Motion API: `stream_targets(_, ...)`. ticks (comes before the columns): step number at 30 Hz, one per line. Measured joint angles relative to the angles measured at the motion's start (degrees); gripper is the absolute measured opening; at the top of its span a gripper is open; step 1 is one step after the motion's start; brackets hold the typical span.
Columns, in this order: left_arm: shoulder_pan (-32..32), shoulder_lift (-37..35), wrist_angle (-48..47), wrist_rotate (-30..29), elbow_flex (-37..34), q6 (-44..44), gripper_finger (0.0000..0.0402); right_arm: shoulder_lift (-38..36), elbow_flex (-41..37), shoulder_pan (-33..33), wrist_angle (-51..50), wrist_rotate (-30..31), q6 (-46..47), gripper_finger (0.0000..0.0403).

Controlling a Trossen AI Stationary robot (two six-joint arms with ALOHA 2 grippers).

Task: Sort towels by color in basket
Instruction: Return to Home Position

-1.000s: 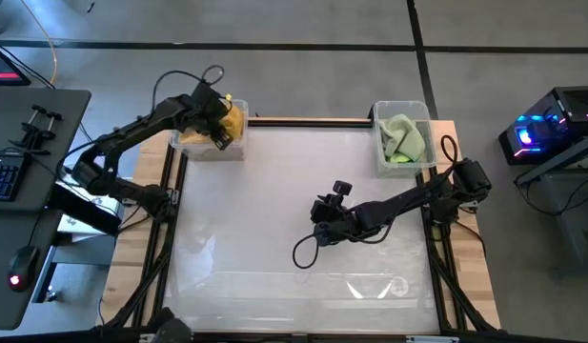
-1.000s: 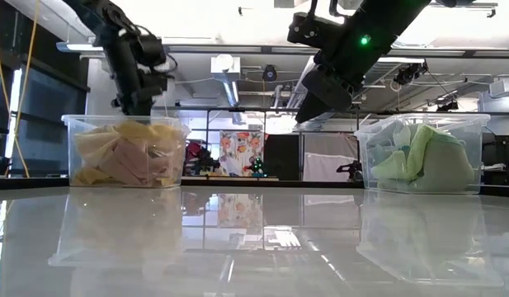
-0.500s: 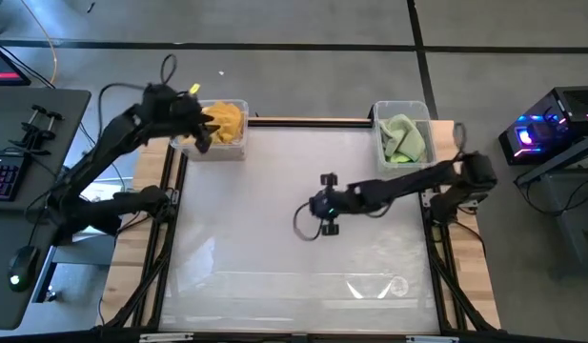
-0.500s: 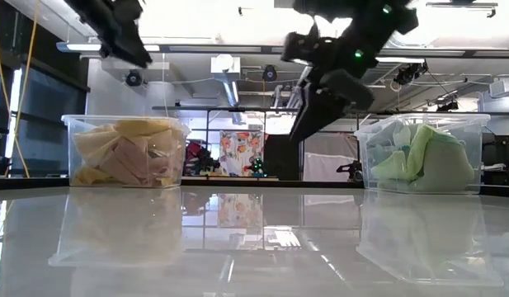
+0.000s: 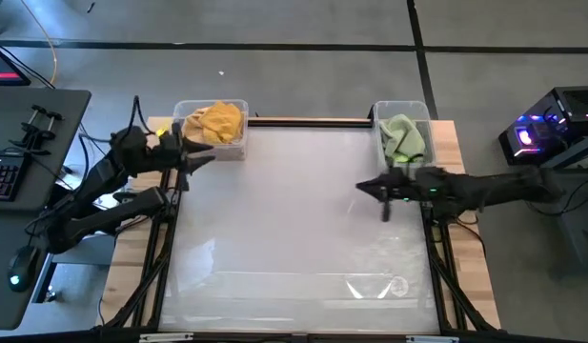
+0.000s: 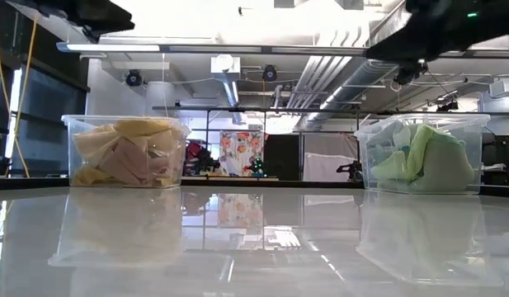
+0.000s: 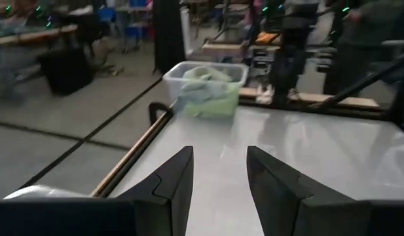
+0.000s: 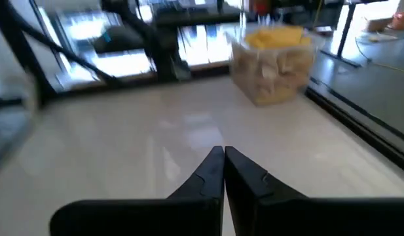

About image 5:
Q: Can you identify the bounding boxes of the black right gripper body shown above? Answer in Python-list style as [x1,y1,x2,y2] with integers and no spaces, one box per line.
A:
[379,167,421,223]

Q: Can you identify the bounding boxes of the black computer tower with lights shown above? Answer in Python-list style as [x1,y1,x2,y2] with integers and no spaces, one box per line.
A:
[497,85,588,167]

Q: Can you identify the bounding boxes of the black frame support struts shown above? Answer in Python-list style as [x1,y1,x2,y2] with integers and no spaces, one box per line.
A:
[104,166,188,331]
[418,202,497,333]

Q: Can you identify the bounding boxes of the pale yellow towel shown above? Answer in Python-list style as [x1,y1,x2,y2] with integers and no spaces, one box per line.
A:
[182,107,214,144]

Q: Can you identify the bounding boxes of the thin yellow cable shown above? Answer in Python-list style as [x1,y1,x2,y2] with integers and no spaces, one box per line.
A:
[19,0,59,87]

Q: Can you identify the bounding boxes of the long black frame rail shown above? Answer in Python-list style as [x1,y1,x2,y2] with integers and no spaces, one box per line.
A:
[0,327,588,343]

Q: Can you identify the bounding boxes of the mustard yellow towel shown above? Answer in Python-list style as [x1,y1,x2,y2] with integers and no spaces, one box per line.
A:
[197,100,245,146]

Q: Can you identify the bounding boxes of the black computer mouse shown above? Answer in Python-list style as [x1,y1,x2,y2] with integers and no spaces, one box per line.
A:
[7,245,40,293]

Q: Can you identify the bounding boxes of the black monitor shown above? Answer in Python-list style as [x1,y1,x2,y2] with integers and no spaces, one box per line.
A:
[0,42,32,88]

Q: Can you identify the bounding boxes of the black bar clamps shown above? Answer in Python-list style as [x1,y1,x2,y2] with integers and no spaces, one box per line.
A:
[9,104,66,156]

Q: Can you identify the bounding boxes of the black aluminium frame rail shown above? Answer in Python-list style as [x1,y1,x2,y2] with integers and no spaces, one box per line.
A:
[248,117,374,130]

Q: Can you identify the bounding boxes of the black backlit keyboard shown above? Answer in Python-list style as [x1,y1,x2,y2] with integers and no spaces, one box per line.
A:
[0,151,29,202]

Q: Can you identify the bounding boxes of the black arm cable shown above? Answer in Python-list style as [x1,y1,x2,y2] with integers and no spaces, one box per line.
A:
[128,94,154,137]
[454,214,488,258]

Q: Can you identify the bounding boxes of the clear plastic bin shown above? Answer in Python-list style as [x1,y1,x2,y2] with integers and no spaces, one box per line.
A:
[372,99,436,178]
[172,98,250,162]

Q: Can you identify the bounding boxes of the light green towel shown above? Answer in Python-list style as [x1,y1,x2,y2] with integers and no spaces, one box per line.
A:
[378,112,427,162]

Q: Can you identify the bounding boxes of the dark grey desk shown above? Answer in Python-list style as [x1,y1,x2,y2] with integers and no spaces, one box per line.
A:
[0,88,92,331]

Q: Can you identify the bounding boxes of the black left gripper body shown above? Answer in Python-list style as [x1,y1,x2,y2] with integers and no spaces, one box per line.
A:
[152,121,190,192]

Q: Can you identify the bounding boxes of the silver metal bracket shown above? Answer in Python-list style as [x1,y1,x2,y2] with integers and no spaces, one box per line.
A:
[406,334,460,343]
[139,333,195,343]

